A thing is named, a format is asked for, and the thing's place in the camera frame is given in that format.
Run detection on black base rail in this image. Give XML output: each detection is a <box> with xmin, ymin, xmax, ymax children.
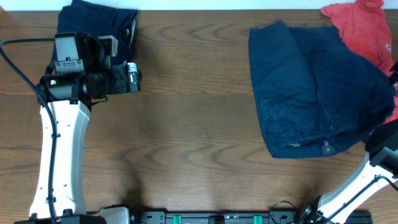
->
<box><xmin>136</xmin><ymin>210</ymin><xmax>374</xmax><ymax>224</ymax></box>

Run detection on red t-shirt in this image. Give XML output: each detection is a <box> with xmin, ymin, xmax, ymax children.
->
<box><xmin>320</xmin><ymin>0</ymin><xmax>398</xmax><ymax>125</ymax></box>

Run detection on folded navy shorts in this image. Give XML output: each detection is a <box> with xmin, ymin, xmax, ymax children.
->
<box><xmin>57</xmin><ymin>0</ymin><xmax>137</xmax><ymax>65</ymax></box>

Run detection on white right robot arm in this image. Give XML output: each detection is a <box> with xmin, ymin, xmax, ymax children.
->
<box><xmin>296</xmin><ymin>120</ymin><xmax>397</xmax><ymax>223</ymax></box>

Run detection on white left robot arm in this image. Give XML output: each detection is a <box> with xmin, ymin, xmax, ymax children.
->
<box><xmin>26</xmin><ymin>60</ymin><xmax>142</xmax><ymax>223</ymax></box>

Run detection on blue denim shorts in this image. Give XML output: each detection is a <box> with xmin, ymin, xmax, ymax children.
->
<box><xmin>249</xmin><ymin>21</ymin><xmax>396</xmax><ymax>159</ymax></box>

